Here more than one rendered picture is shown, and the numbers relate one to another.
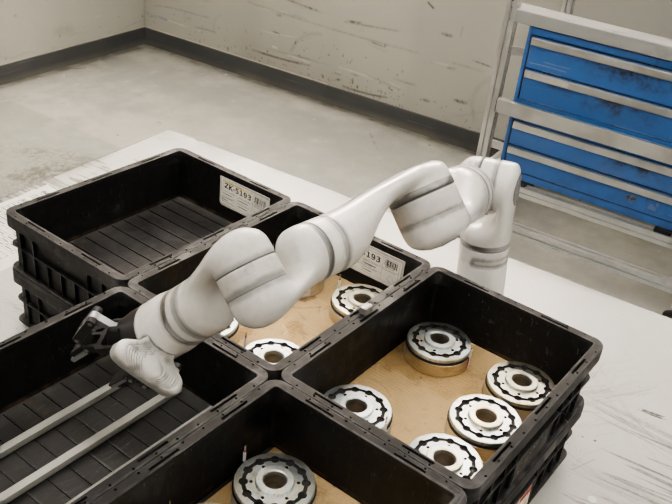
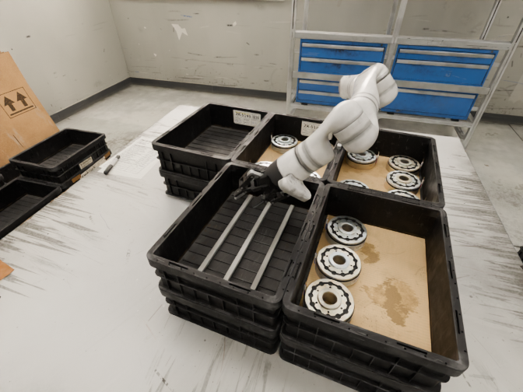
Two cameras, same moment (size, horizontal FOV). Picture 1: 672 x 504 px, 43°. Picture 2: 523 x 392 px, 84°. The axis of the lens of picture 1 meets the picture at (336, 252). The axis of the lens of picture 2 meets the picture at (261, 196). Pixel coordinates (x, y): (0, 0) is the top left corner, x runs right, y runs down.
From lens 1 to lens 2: 0.52 m
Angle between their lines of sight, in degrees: 13
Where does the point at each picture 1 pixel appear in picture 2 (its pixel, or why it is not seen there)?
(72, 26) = (100, 81)
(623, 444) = not seen: hidden behind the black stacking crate
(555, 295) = not seen: hidden behind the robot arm
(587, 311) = not seen: hidden behind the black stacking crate
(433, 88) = (254, 78)
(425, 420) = (376, 187)
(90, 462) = (255, 244)
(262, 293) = (369, 131)
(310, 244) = (370, 105)
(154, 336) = (295, 173)
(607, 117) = (335, 70)
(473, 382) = (381, 168)
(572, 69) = (320, 53)
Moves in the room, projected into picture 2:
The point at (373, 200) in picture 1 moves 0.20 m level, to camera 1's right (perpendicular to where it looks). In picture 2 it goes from (373, 82) to (446, 76)
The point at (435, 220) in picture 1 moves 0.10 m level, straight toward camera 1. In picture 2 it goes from (389, 90) to (407, 105)
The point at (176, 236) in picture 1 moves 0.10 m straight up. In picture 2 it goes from (222, 141) to (220, 117)
